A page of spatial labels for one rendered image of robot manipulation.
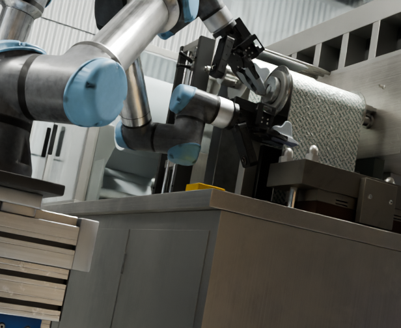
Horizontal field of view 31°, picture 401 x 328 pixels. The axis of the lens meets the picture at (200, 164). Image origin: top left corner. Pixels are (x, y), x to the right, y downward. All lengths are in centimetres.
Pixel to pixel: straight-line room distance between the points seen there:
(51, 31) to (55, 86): 379
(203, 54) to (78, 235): 108
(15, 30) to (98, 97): 78
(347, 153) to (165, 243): 59
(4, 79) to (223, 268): 60
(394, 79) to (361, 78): 16
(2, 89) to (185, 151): 62
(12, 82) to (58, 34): 376
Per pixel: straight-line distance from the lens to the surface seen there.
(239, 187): 195
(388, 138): 210
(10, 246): 125
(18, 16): 197
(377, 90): 220
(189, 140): 176
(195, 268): 159
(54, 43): 499
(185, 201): 164
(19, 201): 125
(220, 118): 182
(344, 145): 204
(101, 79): 121
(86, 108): 120
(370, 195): 180
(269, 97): 198
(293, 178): 175
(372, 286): 176
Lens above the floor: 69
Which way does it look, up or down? 10 degrees up
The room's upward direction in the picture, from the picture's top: 10 degrees clockwise
